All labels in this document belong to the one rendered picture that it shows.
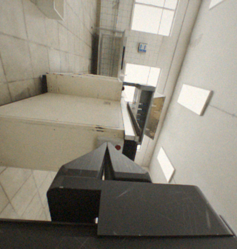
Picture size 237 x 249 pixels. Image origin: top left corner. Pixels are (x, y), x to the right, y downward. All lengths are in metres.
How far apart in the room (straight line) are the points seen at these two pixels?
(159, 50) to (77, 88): 3.77
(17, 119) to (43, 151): 0.21
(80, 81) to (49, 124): 0.71
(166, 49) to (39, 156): 4.57
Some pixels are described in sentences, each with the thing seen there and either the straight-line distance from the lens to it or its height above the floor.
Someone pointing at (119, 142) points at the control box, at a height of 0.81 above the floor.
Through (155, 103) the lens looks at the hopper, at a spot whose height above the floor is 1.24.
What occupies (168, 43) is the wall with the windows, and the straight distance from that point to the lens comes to 4.82.
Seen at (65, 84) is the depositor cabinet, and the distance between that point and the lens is 1.33.
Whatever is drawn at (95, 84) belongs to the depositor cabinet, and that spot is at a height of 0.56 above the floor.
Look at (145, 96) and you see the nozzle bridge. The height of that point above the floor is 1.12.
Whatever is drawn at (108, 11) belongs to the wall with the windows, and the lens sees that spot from 4.71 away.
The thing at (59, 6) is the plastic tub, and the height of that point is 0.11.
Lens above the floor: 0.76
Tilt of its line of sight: 4 degrees up
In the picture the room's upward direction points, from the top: 96 degrees clockwise
